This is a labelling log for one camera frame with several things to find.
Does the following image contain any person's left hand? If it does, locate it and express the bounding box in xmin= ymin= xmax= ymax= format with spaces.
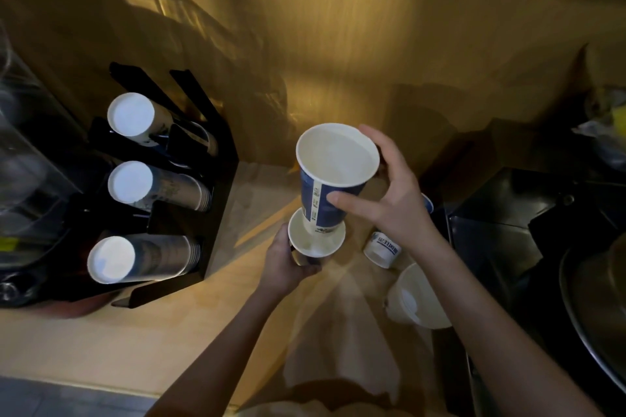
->
xmin=258 ymin=223 xmax=323 ymax=303

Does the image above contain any person's right hand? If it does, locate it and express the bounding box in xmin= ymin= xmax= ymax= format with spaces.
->
xmin=326 ymin=124 xmax=437 ymax=257

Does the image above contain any white paper cup with rim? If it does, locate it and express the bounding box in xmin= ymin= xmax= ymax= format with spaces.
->
xmin=287 ymin=207 xmax=347 ymax=267

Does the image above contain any blue and white paper cup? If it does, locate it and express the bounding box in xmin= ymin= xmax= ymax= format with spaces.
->
xmin=295 ymin=122 xmax=381 ymax=237

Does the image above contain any person's right forearm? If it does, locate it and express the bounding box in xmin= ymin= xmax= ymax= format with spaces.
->
xmin=415 ymin=231 xmax=607 ymax=417

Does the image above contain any person's left forearm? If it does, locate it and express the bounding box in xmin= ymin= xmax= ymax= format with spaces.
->
xmin=146 ymin=282 xmax=296 ymax=417

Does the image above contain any small blue print paper cup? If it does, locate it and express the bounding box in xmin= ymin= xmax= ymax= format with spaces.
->
xmin=362 ymin=230 xmax=403 ymax=270

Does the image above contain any black cup dispenser rack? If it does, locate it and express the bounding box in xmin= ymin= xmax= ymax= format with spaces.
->
xmin=64 ymin=61 xmax=240 ymax=310

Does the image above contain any plain white paper cup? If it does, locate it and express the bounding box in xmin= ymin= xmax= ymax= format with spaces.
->
xmin=383 ymin=262 xmax=454 ymax=330

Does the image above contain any stack of paper cups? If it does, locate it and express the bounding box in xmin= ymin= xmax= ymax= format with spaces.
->
xmin=107 ymin=92 xmax=219 ymax=157
xmin=107 ymin=160 xmax=213 ymax=213
xmin=86 ymin=233 xmax=202 ymax=285

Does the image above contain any clear plastic bag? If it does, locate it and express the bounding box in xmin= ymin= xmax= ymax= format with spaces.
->
xmin=571 ymin=84 xmax=626 ymax=173

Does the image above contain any round metal bowl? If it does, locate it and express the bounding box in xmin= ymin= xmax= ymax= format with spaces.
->
xmin=559 ymin=232 xmax=626 ymax=397

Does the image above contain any clear plastic appliance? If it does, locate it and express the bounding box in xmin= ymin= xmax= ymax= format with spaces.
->
xmin=0 ymin=36 xmax=106 ymax=315

